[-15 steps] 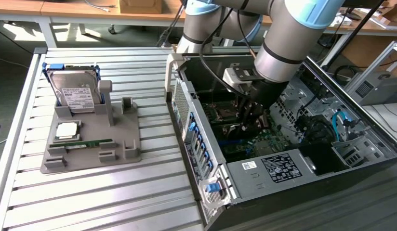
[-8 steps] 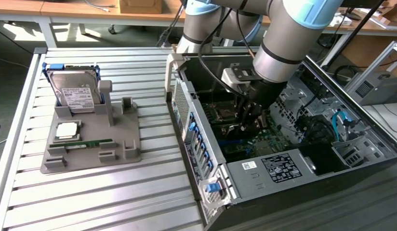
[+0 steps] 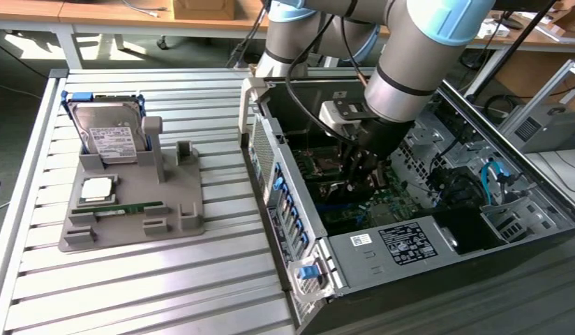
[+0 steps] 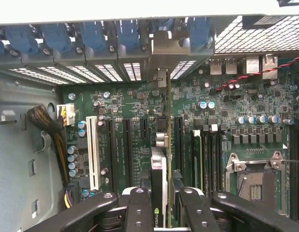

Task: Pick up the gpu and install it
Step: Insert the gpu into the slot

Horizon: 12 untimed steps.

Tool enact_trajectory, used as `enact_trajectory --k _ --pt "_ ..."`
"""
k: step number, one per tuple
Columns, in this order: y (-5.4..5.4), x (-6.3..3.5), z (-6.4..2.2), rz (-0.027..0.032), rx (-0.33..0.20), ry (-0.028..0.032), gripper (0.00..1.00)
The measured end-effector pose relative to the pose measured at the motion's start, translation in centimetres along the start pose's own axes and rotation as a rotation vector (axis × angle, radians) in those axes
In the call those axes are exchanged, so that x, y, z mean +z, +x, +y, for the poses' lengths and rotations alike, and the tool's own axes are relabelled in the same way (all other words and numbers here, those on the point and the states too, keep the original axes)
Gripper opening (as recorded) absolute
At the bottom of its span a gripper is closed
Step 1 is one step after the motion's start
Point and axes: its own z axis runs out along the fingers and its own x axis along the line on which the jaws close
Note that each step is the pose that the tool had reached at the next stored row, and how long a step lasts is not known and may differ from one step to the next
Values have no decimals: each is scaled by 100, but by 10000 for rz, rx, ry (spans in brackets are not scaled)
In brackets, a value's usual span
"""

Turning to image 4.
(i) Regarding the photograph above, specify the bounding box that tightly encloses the black long expansion slot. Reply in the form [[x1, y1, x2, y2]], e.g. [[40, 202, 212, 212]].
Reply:
[[107, 119, 118, 192], [122, 118, 133, 189], [174, 116, 184, 187]]

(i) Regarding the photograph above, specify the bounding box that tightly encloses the CPU socket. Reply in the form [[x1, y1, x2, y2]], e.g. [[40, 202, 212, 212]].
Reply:
[[225, 151, 289, 209]]

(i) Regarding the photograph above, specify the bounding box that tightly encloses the white PCI expansion slot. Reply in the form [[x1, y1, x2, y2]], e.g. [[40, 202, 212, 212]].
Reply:
[[86, 116, 102, 191]]

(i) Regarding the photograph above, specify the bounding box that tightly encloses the black short expansion slot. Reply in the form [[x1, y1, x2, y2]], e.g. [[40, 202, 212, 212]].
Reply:
[[139, 118, 149, 140]]

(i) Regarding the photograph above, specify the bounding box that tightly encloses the green Dell motherboard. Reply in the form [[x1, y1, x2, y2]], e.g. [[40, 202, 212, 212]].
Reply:
[[61, 55, 299, 223]]

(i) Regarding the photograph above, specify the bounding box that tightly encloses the open black PC case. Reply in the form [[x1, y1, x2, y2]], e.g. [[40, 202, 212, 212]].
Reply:
[[0, 0, 299, 232]]

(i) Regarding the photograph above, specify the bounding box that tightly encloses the sleeved main power wire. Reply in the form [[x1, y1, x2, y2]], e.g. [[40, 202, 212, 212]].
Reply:
[[63, 181, 80, 211]]

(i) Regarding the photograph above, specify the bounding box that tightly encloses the braided power wire white plug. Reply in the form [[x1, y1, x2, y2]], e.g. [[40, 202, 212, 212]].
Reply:
[[27, 103, 75, 185]]

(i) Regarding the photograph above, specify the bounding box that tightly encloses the red black twisted wire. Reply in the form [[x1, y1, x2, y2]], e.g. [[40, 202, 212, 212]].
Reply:
[[215, 51, 299, 93]]

